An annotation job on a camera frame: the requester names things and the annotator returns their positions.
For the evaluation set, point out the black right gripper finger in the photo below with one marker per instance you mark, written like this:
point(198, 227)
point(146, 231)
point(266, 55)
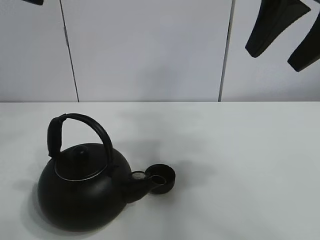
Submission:
point(308, 50)
point(273, 18)

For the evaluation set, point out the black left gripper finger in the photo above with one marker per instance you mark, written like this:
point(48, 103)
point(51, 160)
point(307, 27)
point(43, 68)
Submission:
point(35, 2)

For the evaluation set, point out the small black teacup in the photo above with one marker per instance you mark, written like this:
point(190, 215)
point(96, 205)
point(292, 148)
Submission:
point(163, 175)

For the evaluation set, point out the black round tea kettle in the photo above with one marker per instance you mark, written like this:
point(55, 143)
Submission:
point(87, 184)

